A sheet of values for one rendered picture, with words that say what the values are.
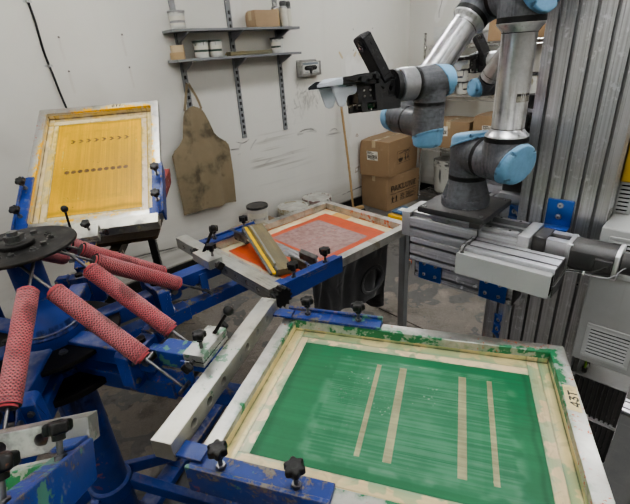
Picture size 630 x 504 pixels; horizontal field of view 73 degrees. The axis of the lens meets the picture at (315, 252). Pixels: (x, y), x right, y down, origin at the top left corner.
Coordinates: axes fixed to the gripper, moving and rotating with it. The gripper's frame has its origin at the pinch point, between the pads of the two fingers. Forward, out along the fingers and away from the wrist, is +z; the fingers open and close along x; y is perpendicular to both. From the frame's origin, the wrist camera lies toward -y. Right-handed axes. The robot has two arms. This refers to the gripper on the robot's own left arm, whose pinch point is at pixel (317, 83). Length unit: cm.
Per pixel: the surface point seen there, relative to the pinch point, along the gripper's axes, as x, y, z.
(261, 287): 41, 59, 11
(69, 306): 27, 45, 64
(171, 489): 56, 138, 56
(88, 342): 38, 61, 64
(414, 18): 364, -83, -289
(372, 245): 61, 62, -44
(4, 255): 40, 32, 77
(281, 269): 59, 62, -2
